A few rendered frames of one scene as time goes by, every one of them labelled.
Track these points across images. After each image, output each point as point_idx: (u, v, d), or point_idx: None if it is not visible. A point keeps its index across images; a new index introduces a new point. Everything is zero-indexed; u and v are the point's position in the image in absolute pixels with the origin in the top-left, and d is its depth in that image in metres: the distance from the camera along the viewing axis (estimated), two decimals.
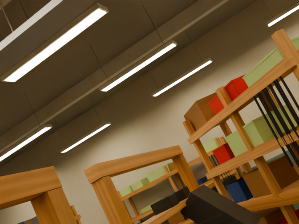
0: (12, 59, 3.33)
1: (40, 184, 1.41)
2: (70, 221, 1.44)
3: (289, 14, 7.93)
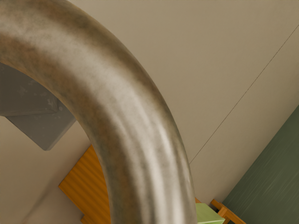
0: None
1: None
2: None
3: None
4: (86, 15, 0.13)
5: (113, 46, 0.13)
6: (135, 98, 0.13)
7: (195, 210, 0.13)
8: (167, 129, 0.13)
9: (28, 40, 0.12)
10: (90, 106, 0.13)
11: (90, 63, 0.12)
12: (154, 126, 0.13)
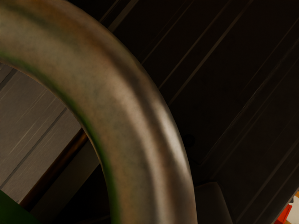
0: None
1: None
2: None
3: None
4: (86, 15, 0.13)
5: (113, 46, 0.13)
6: (135, 98, 0.13)
7: (195, 210, 0.13)
8: (167, 129, 0.13)
9: (28, 40, 0.12)
10: (90, 106, 0.13)
11: (90, 63, 0.12)
12: (154, 126, 0.13)
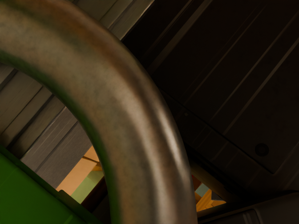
0: None
1: None
2: None
3: None
4: (86, 15, 0.13)
5: (113, 46, 0.13)
6: (135, 98, 0.13)
7: (195, 210, 0.13)
8: (168, 129, 0.13)
9: (28, 40, 0.12)
10: (90, 106, 0.13)
11: (90, 63, 0.12)
12: (154, 126, 0.13)
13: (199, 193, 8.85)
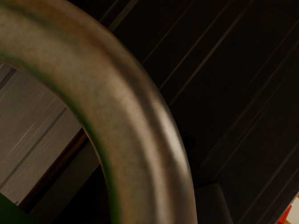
0: None
1: None
2: None
3: None
4: (86, 15, 0.13)
5: (113, 46, 0.13)
6: (135, 98, 0.13)
7: (195, 210, 0.13)
8: (167, 129, 0.13)
9: (28, 40, 0.12)
10: (90, 106, 0.13)
11: (90, 63, 0.12)
12: (154, 126, 0.13)
13: None
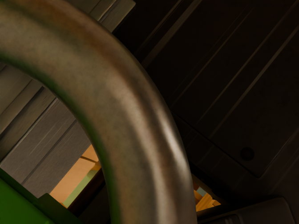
0: None
1: None
2: None
3: None
4: (86, 15, 0.13)
5: (112, 46, 0.13)
6: (135, 98, 0.13)
7: (195, 210, 0.13)
8: (167, 129, 0.13)
9: (28, 40, 0.12)
10: (90, 106, 0.13)
11: (90, 63, 0.12)
12: (154, 126, 0.13)
13: (200, 192, 8.84)
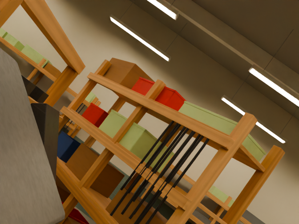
0: None
1: None
2: None
3: (239, 112, 8.09)
4: None
5: None
6: None
7: None
8: None
9: None
10: None
11: None
12: None
13: None
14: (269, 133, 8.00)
